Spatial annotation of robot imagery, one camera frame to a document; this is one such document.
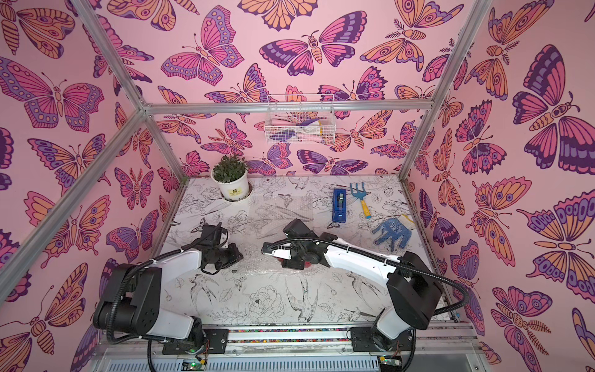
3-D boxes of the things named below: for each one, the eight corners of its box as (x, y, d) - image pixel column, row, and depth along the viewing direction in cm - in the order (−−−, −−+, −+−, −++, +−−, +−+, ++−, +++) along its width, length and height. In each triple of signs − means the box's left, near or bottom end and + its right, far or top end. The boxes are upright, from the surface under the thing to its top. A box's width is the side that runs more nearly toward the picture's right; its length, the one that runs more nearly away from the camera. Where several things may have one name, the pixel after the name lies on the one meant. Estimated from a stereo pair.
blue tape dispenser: (331, 223, 105) (332, 214, 100) (332, 196, 115) (334, 187, 110) (344, 224, 104) (346, 215, 99) (344, 197, 114) (346, 188, 109)
